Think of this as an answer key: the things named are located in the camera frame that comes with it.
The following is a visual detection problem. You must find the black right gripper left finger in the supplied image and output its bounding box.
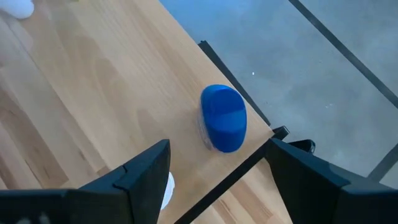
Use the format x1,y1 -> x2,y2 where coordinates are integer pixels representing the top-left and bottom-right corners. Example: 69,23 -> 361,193
79,139 -> 171,224

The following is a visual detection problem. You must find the clear jar blue lid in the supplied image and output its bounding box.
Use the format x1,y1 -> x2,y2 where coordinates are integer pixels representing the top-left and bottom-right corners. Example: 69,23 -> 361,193
197,83 -> 248,154

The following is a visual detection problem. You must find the large orange bottle white cap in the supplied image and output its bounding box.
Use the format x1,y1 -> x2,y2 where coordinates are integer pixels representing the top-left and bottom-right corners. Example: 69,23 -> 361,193
160,171 -> 176,211

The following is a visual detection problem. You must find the wooden shelf black metal frame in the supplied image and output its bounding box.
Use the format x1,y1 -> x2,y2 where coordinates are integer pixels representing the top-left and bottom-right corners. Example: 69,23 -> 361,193
0,0 -> 290,224

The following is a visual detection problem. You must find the opaque white bottle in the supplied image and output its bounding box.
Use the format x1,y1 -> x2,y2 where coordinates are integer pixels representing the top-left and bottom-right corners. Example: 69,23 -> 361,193
0,0 -> 35,19

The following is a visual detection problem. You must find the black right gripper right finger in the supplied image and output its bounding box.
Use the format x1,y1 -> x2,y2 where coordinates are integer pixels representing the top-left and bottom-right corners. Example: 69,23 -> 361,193
265,138 -> 391,224

